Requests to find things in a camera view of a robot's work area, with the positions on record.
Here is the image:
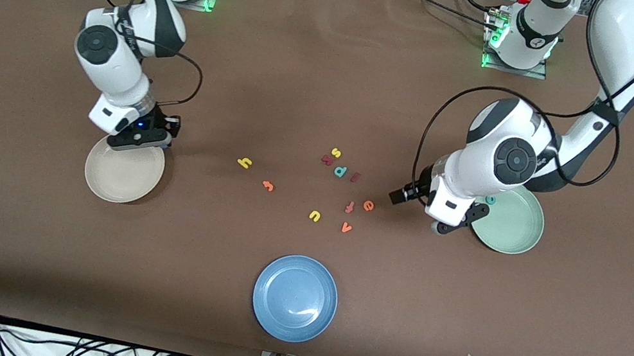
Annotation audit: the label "beige plate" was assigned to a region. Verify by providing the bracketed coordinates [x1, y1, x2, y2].
[80, 123, 170, 210]

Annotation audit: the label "green plate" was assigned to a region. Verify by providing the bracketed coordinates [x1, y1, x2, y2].
[466, 178, 550, 260]

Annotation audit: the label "brown table cover sheet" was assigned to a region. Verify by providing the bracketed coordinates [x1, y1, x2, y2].
[0, 0, 634, 356]

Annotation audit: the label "blue plate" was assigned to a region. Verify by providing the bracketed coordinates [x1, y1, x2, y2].
[246, 249, 345, 350]

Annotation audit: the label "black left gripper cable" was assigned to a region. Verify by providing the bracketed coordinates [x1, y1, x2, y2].
[410, 74, 568, 209]

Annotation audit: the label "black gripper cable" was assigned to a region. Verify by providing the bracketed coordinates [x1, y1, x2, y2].
[134, 40, 209, 116]
[410, 74, 568, 209]

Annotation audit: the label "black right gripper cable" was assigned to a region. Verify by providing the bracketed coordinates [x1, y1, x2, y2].
[134, 40, 209, 116]

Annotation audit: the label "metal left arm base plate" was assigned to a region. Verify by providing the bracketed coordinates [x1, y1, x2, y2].
[480, 48, 550, 81]

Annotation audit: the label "black base power cable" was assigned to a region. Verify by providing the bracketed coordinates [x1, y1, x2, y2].
[385, 0, 509, 34]

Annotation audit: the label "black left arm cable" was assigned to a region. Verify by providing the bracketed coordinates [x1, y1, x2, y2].
[558, 10, 634, 193]

